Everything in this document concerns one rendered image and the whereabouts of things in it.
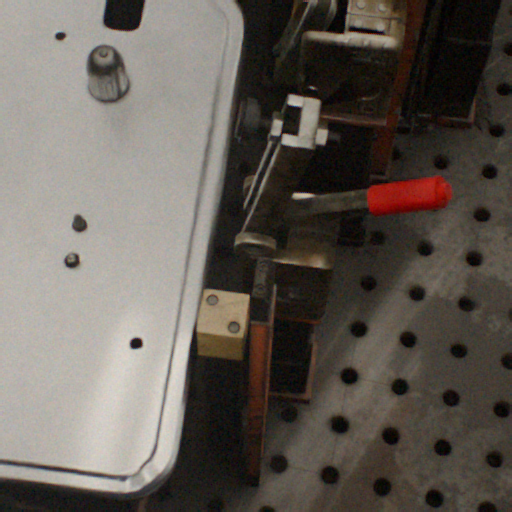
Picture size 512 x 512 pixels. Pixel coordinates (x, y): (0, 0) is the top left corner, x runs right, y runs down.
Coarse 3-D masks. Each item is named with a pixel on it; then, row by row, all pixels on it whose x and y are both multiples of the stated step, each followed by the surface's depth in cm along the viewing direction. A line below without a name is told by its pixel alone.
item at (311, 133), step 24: (288, 96) 83; (240, 120) 82; (264, 120) 83; (288, 120) 85; (312, 120) 83; (288, 144) 82; (312, 144) 82; (336, 144) 84; (264, 168) 92; (288, 168) 85; (264, 192) 89; (288, 192) 88; (264, 216) 92
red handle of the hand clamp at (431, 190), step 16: (352, 192) 92; (368, 192) 91; (384, 192) 90; (400, 192) 89; (416, 192) 89; (432, 192) 88; (448, 192) 89; (288, 208) 95; (304, 208) 94; (320, 208) 93; (336, 208) 92; (352, 208) 92; (368, 208) 91; (384, 208) 90; (400, 208) 90; (416, 208) 89; (432, 208) 89; (288, 224) 95
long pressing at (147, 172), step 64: (0, 0) 111; (64, 0) 111; (192, 0) 111; (0, 64) 108; (64, 64) 109; (128, 64) 109; (192, 64) 109; (0, 128) 106; (64, 128) 106; (128, 128) 106; (192, 128) 106; (0, 192) 104; (64, 192) 104; (128, 192) 104; (192, 192) 104; (0, 256) 102; (64, 256) 102; (128, 256) 102; (192, 256) 102; (0, 320) 100; (64, 320) 100; (128, 320) 100; (192, 320) 100; (0, 384) 98; (64, 384) 98; (128, 384) 98; (0, 448) 96; (64, 448) 96; (128, 448) 96
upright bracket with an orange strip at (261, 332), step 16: (256, 272) 80; (272, 272) 81; (256, 288) 80; (272, 288) 81; (256, 304) 81; (272, 304) 84; (256, 320) 84; (272, 320) 87; (256, 336) 86; (272, 336) 94; (256, 352) 89; (256, 368) 92; (256, 384) 96; (256, 400) 99; (256, 416) 103; (256, 432) 108; (256, 448) 113; (256, 464) 118; (256, 480) 123
